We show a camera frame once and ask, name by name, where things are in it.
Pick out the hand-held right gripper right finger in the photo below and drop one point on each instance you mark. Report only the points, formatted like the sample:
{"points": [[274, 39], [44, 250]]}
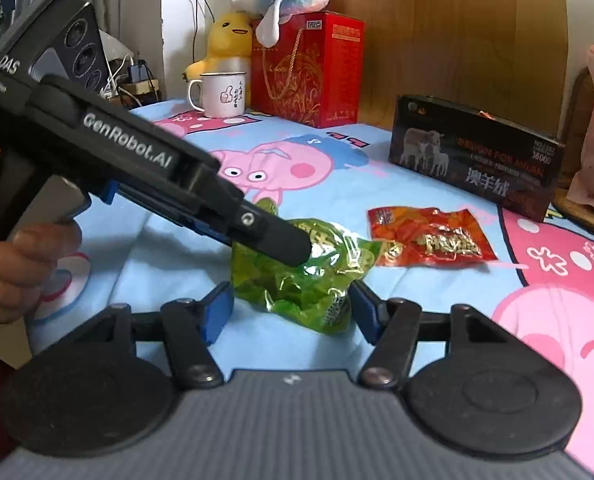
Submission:
{"points": [[367, 310]]}

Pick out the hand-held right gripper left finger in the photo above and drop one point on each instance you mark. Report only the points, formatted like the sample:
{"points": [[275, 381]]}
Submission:
{"points": [[217, 312]]}

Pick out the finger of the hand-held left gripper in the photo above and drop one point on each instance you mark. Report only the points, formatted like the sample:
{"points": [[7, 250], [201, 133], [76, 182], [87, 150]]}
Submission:
{"points": [[277, 240]]}

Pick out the green snack packet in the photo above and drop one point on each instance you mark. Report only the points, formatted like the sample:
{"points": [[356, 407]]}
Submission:
{"points": [[302, 285]]}

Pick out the person's left hand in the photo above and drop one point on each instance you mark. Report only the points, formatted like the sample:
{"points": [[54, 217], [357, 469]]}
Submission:
{"points": [[12, 275]]}

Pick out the printed cartoon blanket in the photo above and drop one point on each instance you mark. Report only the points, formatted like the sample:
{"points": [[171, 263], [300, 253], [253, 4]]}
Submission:
{"points": [[427, 310]]}

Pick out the red snack packet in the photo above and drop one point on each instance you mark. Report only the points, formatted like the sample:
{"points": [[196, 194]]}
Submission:
{"points": [[427, 240]]}

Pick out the white enamel mug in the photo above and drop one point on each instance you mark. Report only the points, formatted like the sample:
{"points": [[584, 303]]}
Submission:
{"points": [[224, 95]]}

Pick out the yellow duck plush toy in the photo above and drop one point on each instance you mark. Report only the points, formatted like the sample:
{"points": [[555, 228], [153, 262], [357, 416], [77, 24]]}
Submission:
{"points": [[224, 40]]}

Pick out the red gift box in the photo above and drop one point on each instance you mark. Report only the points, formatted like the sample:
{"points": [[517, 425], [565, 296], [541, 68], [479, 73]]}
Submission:
{"points": [[317, 75]]}

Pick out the black box with sheep picture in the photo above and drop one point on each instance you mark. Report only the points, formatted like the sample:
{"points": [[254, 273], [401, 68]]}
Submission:
{"points": [[477, 160]]}

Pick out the wooden headboard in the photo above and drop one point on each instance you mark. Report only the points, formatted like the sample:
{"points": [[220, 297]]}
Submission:
{"points": [[452, 35]]}

